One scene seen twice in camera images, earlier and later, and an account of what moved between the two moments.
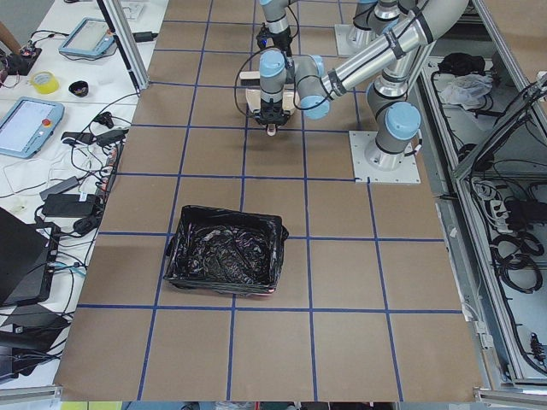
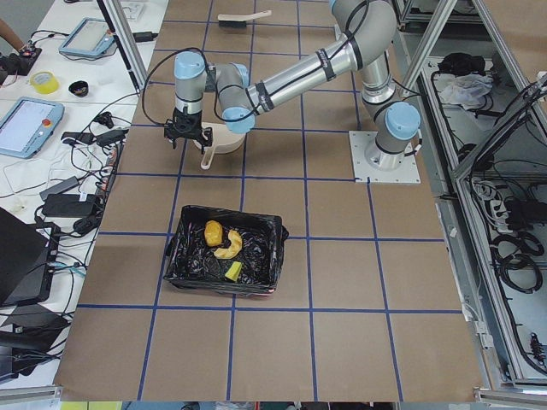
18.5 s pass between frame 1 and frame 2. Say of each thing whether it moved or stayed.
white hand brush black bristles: moved
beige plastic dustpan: moved
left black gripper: moved
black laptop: stayed
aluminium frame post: stayed
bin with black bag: stayed
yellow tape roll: stayed
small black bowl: stayed
